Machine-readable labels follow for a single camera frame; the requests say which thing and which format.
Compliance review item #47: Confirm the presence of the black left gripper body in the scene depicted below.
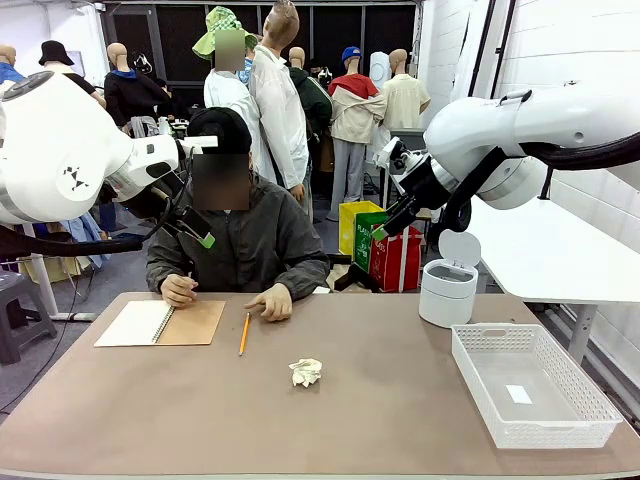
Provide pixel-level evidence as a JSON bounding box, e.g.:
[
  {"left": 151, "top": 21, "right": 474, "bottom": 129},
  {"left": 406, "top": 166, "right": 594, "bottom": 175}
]
[{"left": 130, "top": 172, "right": 194, "bottom": 226}]

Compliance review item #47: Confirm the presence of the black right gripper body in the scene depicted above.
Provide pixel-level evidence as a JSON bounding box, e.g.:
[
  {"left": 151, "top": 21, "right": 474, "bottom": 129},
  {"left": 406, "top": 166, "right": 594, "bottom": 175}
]
[{"left": 402, "top": 155, "right": 454, "bottom": 211}]

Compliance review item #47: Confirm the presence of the spiral notebook brown cover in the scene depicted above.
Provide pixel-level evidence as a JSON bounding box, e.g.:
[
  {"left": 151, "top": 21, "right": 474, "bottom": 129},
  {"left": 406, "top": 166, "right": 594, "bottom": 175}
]
[{"left": 93, "top": 299, "right": 227, "bottom": 348}]

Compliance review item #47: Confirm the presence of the white paper ball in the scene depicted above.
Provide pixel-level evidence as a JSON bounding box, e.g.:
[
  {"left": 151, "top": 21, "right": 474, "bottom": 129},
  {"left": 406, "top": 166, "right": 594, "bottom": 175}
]
[{"left": 288, "top": 357, "right": 324, "bottom": 389}]

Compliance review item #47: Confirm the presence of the person's right forearm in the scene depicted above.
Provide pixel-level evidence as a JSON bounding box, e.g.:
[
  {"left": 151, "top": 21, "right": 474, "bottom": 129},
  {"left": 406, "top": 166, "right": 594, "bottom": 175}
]
[{"left": 145, "top": 234, "right": 196, "bottom": 296}]

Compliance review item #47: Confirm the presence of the person's left forearm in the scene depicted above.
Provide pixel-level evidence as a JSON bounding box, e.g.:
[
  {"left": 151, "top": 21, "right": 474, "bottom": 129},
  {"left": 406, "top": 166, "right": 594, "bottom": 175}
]
[{"left": 284, "top": 254, "right": 331, "bottom": 301}]

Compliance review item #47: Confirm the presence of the person's right hand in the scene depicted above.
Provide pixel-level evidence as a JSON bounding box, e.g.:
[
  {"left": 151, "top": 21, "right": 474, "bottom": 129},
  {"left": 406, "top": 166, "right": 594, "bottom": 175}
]
[{"left": 159, "top": 273, "right": 200, "bottom": 307}]

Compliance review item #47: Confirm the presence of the person's left hand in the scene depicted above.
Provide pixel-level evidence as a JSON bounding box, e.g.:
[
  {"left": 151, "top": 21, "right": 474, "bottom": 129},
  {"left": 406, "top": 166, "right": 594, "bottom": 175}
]
[{"left": 243, "top": 282, "right": 294, "bottom": 323}]

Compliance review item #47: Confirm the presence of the green recycling bag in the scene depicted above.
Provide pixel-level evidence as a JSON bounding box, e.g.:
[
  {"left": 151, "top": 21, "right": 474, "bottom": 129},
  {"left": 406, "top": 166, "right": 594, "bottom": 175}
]
[{"left": 353, "top": 210, "right": 396, "bottom": 275}]

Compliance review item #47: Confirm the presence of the red recycling bag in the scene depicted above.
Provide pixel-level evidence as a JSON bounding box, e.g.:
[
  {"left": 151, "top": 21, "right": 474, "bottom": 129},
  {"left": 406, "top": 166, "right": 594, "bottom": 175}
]
[{"left": 368, "top": 224, "right": 424, "bottom": 294}]

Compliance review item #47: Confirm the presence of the yellow recycling bag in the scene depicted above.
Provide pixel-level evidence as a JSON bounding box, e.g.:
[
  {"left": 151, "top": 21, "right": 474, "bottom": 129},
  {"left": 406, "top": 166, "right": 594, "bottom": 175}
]
[{"left": 338, "top": 200, "right": 385, "bottom": 257}]

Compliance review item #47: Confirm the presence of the person's head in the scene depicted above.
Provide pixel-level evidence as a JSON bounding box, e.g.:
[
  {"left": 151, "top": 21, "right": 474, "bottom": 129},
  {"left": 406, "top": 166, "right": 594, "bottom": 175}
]
[{"left": 191, "top": 149, "right": 256, "bottom": 212}]

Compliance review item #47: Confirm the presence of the grey cabinet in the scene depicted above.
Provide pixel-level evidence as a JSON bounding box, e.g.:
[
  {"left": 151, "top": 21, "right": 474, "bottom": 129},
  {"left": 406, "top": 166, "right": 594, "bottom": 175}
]
[{"left": 389, "top": 128, "right": 427, "bottom": 151}]

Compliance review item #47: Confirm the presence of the black cross-shaped stand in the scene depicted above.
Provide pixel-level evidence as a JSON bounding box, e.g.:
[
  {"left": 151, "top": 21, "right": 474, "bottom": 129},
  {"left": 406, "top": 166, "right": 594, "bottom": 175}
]
[{"left": 324, "top": 252, "right": 381, "bottom": 294}]

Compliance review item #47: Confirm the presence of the seated person in grey jacket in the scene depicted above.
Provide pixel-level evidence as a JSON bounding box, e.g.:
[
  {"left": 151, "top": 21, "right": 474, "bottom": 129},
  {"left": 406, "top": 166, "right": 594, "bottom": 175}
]
[{"left": 145, "top": 172, "right": 331, "bottom": 301}]

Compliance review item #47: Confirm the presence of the blue cloth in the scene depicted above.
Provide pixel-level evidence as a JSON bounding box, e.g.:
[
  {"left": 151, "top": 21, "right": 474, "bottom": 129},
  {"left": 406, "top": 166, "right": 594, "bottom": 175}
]
[{"left": 64, "top": 212, "right": 112, "bottom": 271}]

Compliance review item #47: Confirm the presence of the mannequin in cream shirt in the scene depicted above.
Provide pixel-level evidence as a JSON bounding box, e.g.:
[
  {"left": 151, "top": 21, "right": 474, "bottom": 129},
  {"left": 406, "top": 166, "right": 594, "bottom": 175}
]
[{"left": 382, "top": 48, "right": 432, "bottom": 132}]

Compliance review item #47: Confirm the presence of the white lidded trash bin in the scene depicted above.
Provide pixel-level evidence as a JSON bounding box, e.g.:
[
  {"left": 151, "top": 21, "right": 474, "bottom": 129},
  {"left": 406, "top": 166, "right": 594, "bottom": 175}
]
[{"left": 418, "top": 229, "right": 482, "bottom": 330}]

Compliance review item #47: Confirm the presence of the black cap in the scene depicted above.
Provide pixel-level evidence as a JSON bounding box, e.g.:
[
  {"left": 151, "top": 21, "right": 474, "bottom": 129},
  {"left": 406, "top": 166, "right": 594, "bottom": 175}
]
[{"left": 186, "top": 106, "right": 254, "bottom": 156}]

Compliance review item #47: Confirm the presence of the mannequin blue cap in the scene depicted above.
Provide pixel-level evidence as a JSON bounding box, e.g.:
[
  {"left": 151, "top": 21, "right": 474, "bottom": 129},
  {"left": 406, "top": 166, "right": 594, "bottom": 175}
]
[{"left": 327, "top": 45, "right": 387, "bottom": 222}]

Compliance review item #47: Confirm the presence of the mannequin in black sweater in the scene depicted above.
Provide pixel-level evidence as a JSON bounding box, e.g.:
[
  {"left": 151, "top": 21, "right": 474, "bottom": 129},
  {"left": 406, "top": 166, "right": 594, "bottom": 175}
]
[{"left": 103, "top": 42, "right": 176, "bottom": 129}]

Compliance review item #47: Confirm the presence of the mannequin green checkered hat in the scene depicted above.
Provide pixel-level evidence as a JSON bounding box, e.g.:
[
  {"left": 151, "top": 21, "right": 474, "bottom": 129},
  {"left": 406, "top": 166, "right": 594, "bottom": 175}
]
[{"left": 192, "top": 5, "right": 276, "bottom": 184}]

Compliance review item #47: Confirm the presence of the white oval appliance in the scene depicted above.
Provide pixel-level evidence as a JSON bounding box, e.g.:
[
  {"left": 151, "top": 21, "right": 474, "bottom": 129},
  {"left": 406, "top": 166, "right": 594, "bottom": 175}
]
[{"left": 369, "top": 51, "right": 394, "bottom": 94}]

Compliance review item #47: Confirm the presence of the beige cloth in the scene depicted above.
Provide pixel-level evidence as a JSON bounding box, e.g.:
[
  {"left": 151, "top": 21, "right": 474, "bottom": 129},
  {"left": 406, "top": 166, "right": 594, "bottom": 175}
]
[{"left": 18, "top": 222, "right": 84, "bottom": 286}]

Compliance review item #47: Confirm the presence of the mannequin dark green jacket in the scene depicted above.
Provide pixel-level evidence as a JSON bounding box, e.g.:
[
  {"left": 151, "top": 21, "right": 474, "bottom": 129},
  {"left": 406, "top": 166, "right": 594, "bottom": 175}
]
[{"left": 288, "top": 46, "right": 334, "bottom": 174}]

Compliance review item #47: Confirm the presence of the tall mannequin white coat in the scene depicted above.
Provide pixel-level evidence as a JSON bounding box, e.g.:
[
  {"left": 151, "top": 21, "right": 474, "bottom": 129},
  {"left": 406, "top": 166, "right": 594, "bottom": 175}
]
[{"left": 248, "top": 0, "right": 312, "bottom": 201}]

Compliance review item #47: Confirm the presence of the large white table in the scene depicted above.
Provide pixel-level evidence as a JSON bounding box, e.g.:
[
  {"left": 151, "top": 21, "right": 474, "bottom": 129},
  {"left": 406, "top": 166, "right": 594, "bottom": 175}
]
[{"left": 469, "top": 197, "right": 640, "bottom": 366}]

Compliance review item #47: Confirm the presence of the grey plastic stool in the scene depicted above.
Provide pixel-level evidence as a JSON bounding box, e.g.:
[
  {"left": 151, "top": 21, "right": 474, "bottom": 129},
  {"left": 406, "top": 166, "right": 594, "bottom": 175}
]
[{"left": 0, "top": 269, "right": 59, "bottom": 366}]

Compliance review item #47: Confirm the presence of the mannequin black bucket hat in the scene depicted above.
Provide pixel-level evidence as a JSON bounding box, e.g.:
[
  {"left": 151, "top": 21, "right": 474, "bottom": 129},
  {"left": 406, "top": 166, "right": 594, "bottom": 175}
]
[{"left": 38, "top": 40, "right": 107, "bottom": 109}]

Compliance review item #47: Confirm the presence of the mannequin in blue shirt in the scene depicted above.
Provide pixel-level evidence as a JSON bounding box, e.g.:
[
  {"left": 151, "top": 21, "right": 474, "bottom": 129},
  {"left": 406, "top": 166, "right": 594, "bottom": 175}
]
[{"left": 0, "top": 43, "right": 26, "bottom": 86}]

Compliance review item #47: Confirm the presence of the white label sticker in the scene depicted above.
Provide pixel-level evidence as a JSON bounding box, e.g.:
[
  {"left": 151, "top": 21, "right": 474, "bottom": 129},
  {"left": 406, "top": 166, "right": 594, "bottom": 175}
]
[{"left": 504, "top": 383, "right": 534, "bottom": 405}]

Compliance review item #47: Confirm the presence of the white perforated plastic basket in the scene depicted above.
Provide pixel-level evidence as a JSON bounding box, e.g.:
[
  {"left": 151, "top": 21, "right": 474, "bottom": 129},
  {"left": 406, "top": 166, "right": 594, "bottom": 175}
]
[{"left": 451, "top": 322, "right": 625, "bottom": 449}]

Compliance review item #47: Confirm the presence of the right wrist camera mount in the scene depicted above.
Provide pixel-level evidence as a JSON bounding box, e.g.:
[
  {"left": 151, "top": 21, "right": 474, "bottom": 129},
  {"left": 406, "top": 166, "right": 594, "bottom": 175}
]
[{"left": 374, "top": 137, "right": 419, "bottom": 176}]

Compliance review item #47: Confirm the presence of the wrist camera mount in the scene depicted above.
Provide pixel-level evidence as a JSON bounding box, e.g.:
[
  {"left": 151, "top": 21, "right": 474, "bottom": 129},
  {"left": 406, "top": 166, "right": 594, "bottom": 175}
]
[
  {"left": 177, "top": 135, "right": 220, "bottom": 156},
  {"left": 374, "top": 137, "right": 419, "bottom": 176}
]

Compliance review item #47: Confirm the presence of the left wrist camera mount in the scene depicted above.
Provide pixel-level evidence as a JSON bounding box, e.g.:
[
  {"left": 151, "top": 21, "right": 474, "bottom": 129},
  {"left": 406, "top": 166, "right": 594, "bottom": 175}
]
[{"left": 177, "top": 135, "right": 220, "bottom": 156}]

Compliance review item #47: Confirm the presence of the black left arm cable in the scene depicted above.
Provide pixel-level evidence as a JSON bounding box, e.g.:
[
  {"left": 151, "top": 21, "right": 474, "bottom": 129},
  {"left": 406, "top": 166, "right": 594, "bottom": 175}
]
[{"left": 0, "top": 192, "right": 176, "bottom": 260}]

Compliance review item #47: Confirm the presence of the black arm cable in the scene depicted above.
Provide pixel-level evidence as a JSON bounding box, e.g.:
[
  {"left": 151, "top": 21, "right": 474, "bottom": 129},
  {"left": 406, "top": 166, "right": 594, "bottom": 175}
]
[
  {"left": 442, "top": 130, "right": 640, "bottom": 234},
  {"left": 0, "top": 192, "right": 176, "bottom": 260}
]

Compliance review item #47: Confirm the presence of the white desk frame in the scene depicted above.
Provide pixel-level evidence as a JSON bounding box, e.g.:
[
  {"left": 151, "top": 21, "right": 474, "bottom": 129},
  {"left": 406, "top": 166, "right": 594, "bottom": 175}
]
[{"left": 19, "top": 222, "right": 97, "bottom": 322}]

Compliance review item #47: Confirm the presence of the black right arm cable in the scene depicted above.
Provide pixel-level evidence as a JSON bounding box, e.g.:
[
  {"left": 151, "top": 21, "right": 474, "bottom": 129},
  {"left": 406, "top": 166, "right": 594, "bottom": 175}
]
[{"left": 442, "top": 130, "right": 640, "bottom": 234}]

